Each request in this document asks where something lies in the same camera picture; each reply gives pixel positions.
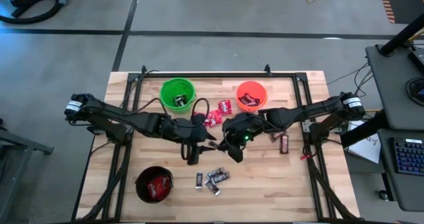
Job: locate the silver metal bracket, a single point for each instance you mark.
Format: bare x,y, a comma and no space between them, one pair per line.
306,126

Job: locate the black floor mat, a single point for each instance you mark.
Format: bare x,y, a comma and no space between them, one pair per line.
407,2

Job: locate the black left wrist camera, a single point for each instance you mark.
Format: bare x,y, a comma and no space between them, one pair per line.
193,156

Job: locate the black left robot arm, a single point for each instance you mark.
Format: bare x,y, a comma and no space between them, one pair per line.
116,114

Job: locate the black pole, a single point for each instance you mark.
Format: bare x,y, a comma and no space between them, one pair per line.
402,35

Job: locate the black desk leg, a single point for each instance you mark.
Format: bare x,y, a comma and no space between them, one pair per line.
364,129

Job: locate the red candy packet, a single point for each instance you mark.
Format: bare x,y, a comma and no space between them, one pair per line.
225,106
214,118
165,183
152,189

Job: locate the dark silver chocolate bar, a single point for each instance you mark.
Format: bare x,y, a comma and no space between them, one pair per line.
212,186
215,171
213,144
221,176
177,100
198,179
183,100

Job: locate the brown Snickers candy bar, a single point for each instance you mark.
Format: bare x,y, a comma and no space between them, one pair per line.
254,102
284,144
245,98

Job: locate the black aluminium table frame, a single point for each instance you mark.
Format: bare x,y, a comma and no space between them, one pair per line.
232,75

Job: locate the black caster wheel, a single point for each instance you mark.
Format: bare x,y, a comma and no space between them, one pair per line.
383,195

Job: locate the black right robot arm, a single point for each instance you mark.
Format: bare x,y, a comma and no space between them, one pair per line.
304,111

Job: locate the orange jack-o'-lantern bucket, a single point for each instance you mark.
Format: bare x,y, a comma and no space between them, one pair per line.
251,86

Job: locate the red tag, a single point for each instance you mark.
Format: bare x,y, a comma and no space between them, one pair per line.
300,157

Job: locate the grey desk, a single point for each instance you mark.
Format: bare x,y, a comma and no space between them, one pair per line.
391,91
391,184

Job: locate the green plastic bucket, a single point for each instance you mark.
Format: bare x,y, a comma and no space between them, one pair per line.
172,88

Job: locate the grey metal stand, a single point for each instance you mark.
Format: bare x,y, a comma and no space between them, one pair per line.
33,146

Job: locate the dark candy packets right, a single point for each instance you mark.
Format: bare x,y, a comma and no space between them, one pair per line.
275,136

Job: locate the black round bucket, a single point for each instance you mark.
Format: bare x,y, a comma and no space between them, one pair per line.
141,184

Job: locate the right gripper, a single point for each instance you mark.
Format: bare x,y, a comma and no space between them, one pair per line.
243,128

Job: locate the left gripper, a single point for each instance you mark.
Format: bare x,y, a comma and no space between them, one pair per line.
185,131

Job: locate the black round desk item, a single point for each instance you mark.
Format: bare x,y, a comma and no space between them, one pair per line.
410,91

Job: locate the black keyboard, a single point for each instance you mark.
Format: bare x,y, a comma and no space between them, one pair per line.
409,156

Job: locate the white paper sheet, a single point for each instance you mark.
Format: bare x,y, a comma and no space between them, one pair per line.
367,147

